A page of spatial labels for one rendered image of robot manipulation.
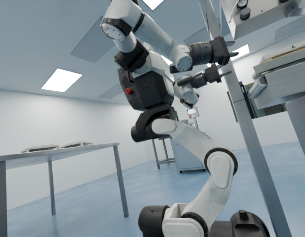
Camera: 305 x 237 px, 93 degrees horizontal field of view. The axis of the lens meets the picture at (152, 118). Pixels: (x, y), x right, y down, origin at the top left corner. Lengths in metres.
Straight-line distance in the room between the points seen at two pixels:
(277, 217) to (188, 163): 2.37
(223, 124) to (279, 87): 5.05
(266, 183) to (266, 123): 4.66
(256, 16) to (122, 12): 0.51
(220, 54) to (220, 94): 5.15
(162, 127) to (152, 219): 0.51
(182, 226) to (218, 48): 0.81
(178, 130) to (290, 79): 0.47
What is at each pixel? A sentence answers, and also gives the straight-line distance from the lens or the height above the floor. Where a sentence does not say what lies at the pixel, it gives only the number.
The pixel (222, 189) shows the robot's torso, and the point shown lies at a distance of 0.77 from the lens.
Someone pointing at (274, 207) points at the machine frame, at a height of 0.28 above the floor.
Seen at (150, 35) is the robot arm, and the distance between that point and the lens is 0.55.
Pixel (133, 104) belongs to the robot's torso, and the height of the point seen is 0.97.
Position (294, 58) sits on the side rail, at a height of 0.90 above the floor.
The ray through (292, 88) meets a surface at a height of 0.80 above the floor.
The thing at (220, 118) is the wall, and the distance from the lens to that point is 5.74.
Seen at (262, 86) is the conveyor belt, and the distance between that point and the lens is 0.73.
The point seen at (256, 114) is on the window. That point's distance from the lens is 5.72.
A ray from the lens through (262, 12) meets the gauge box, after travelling 0.79.
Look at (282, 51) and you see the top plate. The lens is 0.78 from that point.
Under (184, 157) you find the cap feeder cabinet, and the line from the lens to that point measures 3.27.
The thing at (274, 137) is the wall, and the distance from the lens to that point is 5.64.
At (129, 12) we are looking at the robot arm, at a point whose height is 1.10.
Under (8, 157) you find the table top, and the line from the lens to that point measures 1.27.
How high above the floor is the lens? 0.71
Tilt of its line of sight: 10 degrees up
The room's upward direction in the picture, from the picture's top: 12 degrees counter-clockwise
